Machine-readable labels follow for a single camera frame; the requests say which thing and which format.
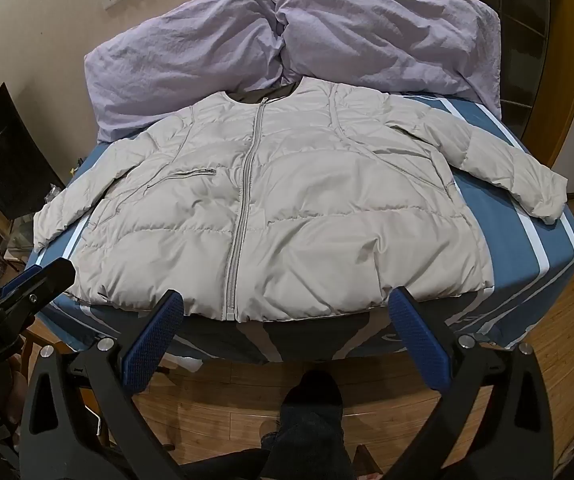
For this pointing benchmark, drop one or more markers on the wooden door frame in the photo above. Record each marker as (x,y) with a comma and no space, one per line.
(569,85)

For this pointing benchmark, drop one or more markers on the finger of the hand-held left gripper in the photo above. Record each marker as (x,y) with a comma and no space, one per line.
(47,280)

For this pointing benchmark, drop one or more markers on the person's dark leg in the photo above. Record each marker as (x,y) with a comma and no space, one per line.
(312,405)

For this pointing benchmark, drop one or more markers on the glass top bedside cabinet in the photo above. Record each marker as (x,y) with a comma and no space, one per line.
(19,237)

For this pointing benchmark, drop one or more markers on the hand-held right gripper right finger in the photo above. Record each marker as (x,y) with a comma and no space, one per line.
(419,345)

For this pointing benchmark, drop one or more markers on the large lilac pillow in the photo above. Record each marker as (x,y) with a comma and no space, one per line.
(182,65)

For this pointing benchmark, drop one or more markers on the person's left hand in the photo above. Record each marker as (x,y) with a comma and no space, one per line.
(17,394)

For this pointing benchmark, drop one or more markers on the beige puffer jacket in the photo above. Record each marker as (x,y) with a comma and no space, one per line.
(287,200)

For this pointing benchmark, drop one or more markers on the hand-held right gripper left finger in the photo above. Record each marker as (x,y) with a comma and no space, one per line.
(151,342)

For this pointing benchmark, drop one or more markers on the blue white striped bed sheet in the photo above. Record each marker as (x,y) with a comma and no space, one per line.
(522,255)

